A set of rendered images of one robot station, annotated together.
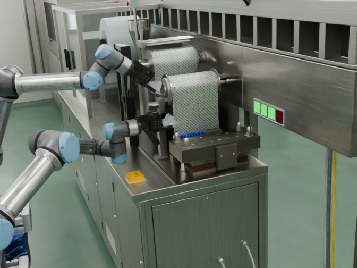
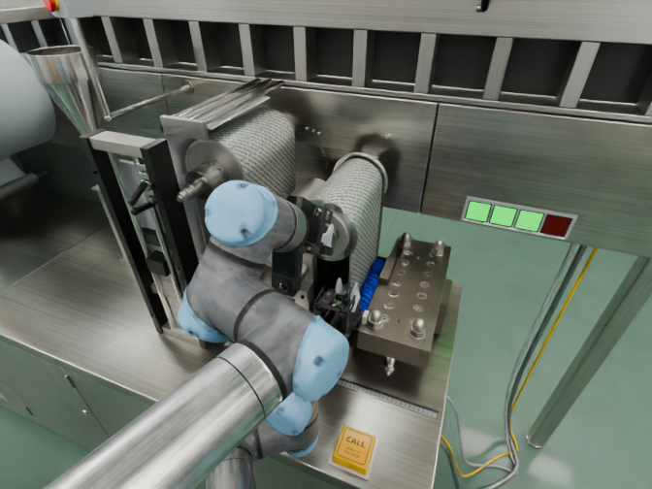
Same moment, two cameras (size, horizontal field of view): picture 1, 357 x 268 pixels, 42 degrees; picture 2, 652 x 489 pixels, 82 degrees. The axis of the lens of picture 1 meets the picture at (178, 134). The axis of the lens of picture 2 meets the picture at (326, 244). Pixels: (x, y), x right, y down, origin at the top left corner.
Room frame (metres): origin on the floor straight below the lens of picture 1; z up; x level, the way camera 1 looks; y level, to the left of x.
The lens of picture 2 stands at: (1.77, 0.52, 1.69)
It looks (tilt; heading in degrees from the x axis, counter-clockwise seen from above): 36 degrees down; 312
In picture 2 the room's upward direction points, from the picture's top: straight up
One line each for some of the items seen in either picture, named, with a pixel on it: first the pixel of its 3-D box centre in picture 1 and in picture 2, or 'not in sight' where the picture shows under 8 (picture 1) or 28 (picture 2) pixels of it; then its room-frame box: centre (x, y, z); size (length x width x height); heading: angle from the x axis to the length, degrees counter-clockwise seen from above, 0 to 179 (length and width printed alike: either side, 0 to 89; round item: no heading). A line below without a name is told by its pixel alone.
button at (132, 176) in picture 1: (135, 176); (354, 448); (1.97, 0.21, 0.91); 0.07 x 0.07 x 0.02; 20
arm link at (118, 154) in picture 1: (115, 150); (289, 426); (2.05, 0.30, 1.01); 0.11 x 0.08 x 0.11; 59
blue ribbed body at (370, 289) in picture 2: (198, 134); (370, 284); (2.16, -0.10, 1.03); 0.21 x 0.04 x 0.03; 110
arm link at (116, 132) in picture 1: (116, 131); (295, 394); (2.05, 0.28, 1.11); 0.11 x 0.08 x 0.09; 110
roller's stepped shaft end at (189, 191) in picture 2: not in sight; (188, 192); (2.40, 0.21, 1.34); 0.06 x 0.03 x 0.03; 110
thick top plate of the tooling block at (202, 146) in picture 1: (214, 144); (409, 291); (2.08, -0.17, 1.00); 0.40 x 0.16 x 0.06; 110
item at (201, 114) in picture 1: (196, 116); (364, 256); (2.18, -0.09, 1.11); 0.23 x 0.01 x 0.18; 110
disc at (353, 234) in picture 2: (166, 90); (323, 231); (2.20, 0.04, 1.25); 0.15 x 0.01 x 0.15; 20
